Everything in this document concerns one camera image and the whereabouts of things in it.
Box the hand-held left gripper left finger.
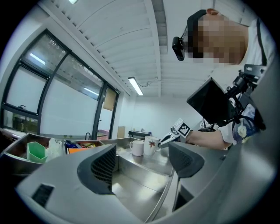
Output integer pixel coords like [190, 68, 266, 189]
[14, 143, 140, 224]

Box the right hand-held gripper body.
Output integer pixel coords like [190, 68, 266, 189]
[170, 118, 193, 139]

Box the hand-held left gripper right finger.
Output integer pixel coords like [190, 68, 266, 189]
[150, 60, 280, 224]

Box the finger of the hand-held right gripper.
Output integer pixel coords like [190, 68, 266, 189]
[161, 133, 175, 143]
[157, 137, 180, 150]

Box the white leaf-print mug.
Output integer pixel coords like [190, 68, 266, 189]
[143, 136, 161, 156]

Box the plain white mug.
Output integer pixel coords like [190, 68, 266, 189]
[129, 140, 145, 157]

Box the orange box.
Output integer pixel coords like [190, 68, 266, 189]
[66, 147, 95, 155]

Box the white plastic bag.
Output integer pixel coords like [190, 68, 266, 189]
[45, 137, 66, 162]

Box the stainless steel cart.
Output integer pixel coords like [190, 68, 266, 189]
[0, 131, 175, 221]

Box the green hexagonal cup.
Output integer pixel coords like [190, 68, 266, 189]
[26, 141, 48, 164]

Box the person's right forearm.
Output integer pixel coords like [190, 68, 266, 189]
[187, 130, 229, 151]

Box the black console table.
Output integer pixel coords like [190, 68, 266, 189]
[128, 130, 153, 138]

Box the black chest monitor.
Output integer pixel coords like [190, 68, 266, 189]
[186, 77, 236, 127]

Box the brown board on door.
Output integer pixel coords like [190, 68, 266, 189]
[102, 88, 116, 112]

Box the person's head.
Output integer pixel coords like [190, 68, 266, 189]
[192, 8, 250, 65]

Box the person's white printed shirt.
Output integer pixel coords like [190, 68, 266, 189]
[218, 18, 276, 151]

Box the black chest harness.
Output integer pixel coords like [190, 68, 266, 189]
[231, 18, 268, 140]

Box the black head camera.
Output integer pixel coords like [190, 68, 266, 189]
[172, 36, 186, 61]

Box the black head strap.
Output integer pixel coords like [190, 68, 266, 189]
[186, 10, 207, 55]

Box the black window frame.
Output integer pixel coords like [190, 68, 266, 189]
[0, 28, 122, 140]

